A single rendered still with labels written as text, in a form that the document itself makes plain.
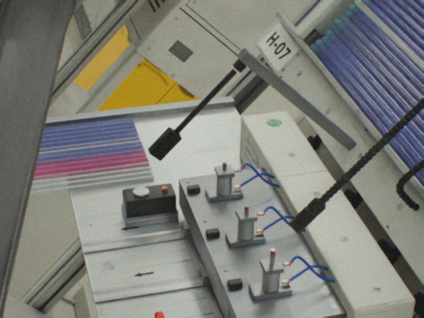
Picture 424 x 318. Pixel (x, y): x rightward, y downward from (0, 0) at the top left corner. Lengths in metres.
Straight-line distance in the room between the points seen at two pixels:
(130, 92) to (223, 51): 1.97
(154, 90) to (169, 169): 2.98
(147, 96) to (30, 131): 3.78
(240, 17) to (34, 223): 0.85
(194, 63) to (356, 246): 1.37
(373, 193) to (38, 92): 0.66
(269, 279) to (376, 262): 0.15
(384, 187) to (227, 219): 0.22
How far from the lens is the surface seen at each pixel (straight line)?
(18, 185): 0.68
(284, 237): 1.23
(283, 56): 1.58
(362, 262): 1.17
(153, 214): 1.34
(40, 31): 0.70
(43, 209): 2.64
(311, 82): 1.48
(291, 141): 1.40
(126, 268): 1.27
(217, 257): 1.19
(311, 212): 1.03
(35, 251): 2.73
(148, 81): 4.42
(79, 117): 1.61
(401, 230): 1.18
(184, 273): 1.26
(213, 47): 2.48
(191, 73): 2.49
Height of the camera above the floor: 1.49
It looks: 14 degrees down
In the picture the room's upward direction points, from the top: 44 degrees clockwise
